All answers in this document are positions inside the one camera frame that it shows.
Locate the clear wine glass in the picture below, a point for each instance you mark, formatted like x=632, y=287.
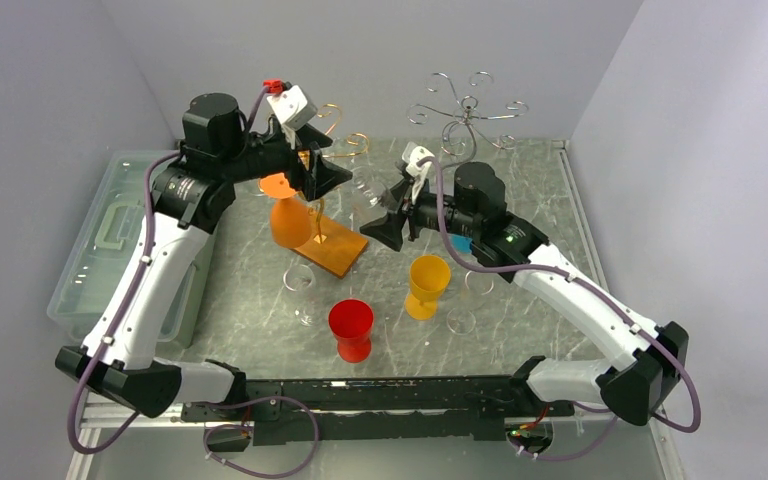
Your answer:
x=367, y=193
x=474, y=291
x=301, y=287

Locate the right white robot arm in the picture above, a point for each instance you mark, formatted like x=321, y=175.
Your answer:
x=642, y=373

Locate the red plastic wine glass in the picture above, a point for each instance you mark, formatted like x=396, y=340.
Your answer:
x=351, y=322

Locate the orange plastic wine glass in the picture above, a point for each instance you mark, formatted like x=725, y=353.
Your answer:
x=289, y=218

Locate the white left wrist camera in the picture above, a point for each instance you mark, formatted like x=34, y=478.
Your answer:
x=291, y=106

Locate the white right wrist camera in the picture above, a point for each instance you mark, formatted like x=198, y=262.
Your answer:
x=417, y=166

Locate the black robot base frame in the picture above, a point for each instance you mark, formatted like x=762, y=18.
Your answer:
x=480, y=407

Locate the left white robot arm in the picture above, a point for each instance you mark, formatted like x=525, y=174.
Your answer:
x=186, y=194

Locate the clear plastic storage bin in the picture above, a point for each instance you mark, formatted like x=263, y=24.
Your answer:
x=104, y=245

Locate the yellow plastic wine glass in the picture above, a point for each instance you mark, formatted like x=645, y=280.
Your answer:
x=429, y=276

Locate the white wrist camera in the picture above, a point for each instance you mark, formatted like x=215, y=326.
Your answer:
x=417, y=166
x=291, y=106

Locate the chrome wire glass rack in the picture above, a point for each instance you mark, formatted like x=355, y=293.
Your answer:
x=460, y=134

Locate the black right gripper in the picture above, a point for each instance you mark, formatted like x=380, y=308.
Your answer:
x=389, y=228

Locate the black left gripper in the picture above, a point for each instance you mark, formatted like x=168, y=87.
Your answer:
x=325, y=174

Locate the gold wire rack wooden base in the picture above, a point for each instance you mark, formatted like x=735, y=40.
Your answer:
x=332, y=246

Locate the blue plastic wine glass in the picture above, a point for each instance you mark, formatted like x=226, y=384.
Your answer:
x=461, y=244

